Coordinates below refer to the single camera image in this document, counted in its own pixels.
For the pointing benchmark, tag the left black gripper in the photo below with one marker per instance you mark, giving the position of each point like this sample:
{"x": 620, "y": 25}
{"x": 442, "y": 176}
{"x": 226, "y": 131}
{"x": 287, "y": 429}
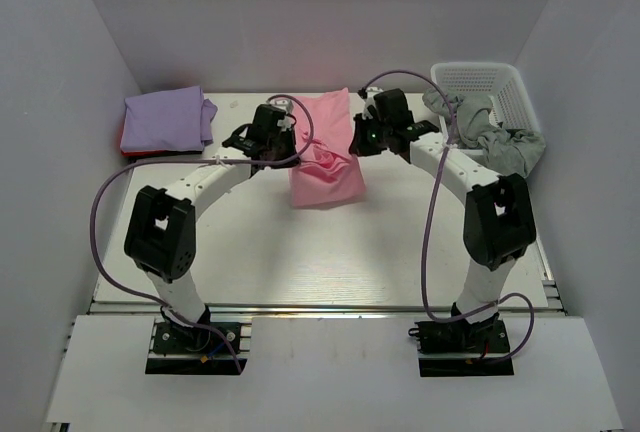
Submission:
{"x": 279, "y": 153}

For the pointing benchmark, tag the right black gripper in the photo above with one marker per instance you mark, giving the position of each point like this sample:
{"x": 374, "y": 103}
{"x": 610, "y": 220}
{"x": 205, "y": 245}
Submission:
{"x": 361, "y": 137}

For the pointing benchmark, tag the pink t shirt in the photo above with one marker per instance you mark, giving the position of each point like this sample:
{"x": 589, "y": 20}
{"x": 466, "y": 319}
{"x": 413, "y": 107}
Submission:
{"x": 328, "y": 174}

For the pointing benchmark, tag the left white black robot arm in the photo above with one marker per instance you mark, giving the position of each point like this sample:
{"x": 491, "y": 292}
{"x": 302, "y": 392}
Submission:
{"x": 161, "y": 236}

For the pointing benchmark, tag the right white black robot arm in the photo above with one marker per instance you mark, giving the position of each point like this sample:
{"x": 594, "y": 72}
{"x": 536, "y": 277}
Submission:
{"x": 498, "y": 222}

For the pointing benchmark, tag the folded purple t shirt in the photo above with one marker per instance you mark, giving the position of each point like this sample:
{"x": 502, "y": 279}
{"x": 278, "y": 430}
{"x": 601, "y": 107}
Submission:
{"x": 178, "y": 120}

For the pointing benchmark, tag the folded red t shirt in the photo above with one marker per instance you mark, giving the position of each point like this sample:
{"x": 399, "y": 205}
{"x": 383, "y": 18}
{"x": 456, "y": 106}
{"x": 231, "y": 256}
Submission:
{"x": 150, "y": 154}

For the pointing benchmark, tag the white plastic basket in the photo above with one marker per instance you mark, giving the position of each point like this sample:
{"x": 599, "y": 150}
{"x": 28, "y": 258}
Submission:
{"x": 511, "y": 106}

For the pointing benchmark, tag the grey crumpled t shirt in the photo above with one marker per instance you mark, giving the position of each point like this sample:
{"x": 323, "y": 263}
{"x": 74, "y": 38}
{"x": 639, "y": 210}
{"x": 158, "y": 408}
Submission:
{"x": 504, "y": 150}

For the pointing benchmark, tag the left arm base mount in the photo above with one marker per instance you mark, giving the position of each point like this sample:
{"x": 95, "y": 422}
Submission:
{"x": 178, "y": 350}

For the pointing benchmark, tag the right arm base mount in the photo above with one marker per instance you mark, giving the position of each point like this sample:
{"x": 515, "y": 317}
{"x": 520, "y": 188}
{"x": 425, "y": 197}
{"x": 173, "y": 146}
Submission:
{"x": 460, "y": 349}

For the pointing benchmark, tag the aluminium table rail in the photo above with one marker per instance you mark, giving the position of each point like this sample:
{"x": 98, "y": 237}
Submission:
{"x": 396, "y": 249}

